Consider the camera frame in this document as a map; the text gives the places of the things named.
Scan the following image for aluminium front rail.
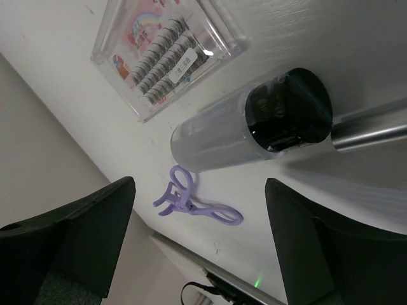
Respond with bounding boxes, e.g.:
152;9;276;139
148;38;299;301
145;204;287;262
152;232;283;304

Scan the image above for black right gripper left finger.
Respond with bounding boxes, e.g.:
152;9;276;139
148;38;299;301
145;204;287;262
1;177;136;304

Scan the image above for red lip gloss tube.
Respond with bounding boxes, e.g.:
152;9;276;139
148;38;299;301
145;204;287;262
331;98;406;153

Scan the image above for clear tube black cap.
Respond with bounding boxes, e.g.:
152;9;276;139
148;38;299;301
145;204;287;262
170;68;333;173

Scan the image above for purple eyelash curler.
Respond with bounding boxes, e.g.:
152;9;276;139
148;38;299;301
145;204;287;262
153;165;244;226

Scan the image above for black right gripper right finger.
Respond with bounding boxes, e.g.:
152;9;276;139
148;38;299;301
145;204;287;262
265;178;406;304

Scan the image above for clear false eyelash case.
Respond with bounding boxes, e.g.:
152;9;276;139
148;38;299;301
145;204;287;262
91;1;245;122

